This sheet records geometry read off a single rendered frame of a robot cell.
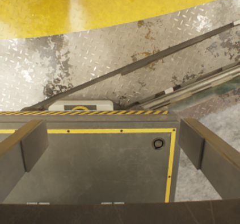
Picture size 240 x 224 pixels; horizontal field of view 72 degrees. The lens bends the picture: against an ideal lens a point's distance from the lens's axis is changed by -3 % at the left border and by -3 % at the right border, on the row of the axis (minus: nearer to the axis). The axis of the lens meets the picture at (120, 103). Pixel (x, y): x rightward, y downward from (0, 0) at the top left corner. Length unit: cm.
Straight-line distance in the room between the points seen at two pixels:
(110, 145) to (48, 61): 50
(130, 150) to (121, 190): 15
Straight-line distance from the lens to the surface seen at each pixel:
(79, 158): 58
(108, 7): 83
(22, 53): 90
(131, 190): 64
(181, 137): 16
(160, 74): 83
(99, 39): 81
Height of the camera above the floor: 80
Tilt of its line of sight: 75 degrees down
